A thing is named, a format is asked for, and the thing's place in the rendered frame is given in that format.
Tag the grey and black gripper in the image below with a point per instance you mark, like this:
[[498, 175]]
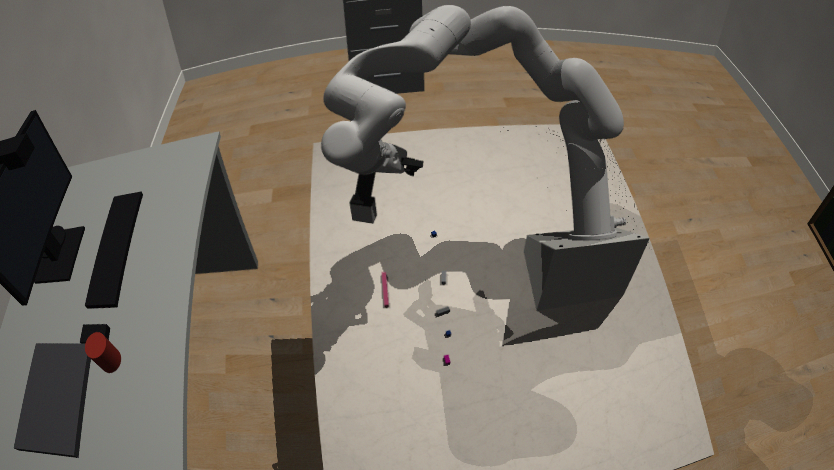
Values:
[[394, 164]]

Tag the pink rod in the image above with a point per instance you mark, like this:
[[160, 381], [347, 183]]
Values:
[[385, 291]]

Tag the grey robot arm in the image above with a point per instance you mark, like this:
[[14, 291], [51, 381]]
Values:
[[373, 110]]

